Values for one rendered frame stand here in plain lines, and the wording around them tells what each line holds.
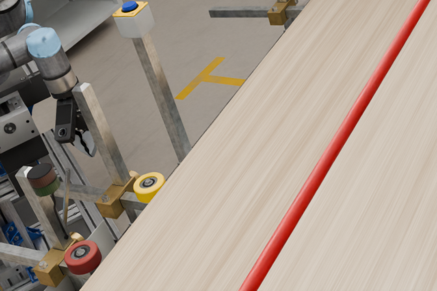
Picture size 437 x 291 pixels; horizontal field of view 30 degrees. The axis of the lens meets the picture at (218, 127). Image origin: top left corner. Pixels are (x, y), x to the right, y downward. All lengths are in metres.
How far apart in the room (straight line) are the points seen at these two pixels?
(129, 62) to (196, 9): 0.61
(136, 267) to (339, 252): 0.44
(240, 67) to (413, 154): 2.44
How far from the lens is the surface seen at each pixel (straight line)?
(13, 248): 2.06
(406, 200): 1.71
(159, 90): 2.18
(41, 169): 1.81
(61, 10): 5.27
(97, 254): 1.85
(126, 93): 4.31
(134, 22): 2.06
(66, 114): 2.02
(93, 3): 5.18
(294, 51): 2.32
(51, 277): 1.92
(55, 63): 1.97
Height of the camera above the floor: 2.02
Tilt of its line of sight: 33 degrees down
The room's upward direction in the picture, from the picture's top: 19 degrees counter-clockwise
